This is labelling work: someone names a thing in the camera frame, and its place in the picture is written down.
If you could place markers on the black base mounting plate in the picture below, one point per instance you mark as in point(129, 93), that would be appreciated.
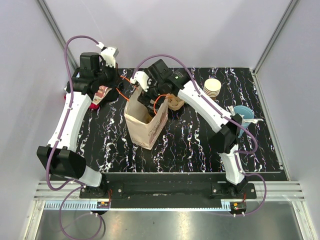
point(194, 191)

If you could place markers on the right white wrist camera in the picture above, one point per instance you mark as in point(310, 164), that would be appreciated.
point(142, 79)

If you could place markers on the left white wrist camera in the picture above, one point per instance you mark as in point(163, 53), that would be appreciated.
point(109, 54)

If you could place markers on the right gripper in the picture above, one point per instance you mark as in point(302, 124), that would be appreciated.
point(145, 97)

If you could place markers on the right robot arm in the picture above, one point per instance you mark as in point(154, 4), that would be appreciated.
point(159, 79)

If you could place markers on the red cloth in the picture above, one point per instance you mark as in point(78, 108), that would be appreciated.
point(93, 107)

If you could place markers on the cardboard cup carrier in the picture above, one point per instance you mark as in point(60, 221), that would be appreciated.
point(174, 103)
point(148, 118)

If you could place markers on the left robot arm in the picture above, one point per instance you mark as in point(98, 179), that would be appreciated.
point(94, 82)

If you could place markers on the paper takeout bag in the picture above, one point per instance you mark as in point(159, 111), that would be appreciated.
point(141, 134)

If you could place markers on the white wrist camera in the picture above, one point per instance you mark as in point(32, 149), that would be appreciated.
point(109, 54)
point(142, 79)

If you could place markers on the blue plastic cup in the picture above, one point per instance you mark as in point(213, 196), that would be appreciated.
point(246, 113)

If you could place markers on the paper cup stack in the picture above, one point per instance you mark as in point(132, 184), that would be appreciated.
point(212, 87)

